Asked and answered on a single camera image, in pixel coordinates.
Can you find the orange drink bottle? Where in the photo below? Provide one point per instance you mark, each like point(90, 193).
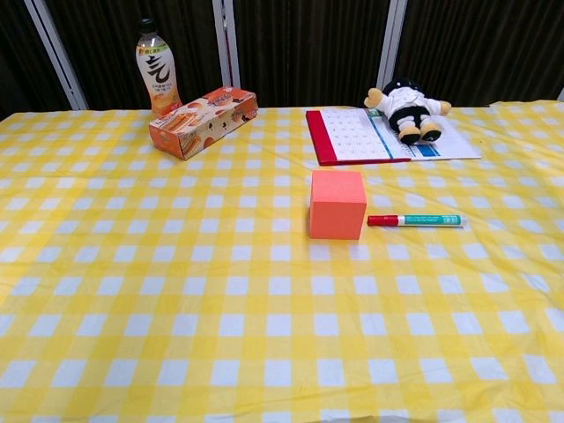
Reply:
point(156, 70)

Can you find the black white plush toy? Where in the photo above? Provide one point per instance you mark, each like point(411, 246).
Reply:
point(407, 108)

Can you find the red desk calendar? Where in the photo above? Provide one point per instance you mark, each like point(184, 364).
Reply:
point(348, 136)

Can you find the pink cube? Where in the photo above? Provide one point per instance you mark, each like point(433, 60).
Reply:
point(337, 211)

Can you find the orange snack box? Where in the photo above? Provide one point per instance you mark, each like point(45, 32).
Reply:
point(198, 125)

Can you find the yellow checkered tablecloth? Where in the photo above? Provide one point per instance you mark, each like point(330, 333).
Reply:
point(176, 308)

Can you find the red capped green marker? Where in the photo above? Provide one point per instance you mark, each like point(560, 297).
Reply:
point(423, 220)

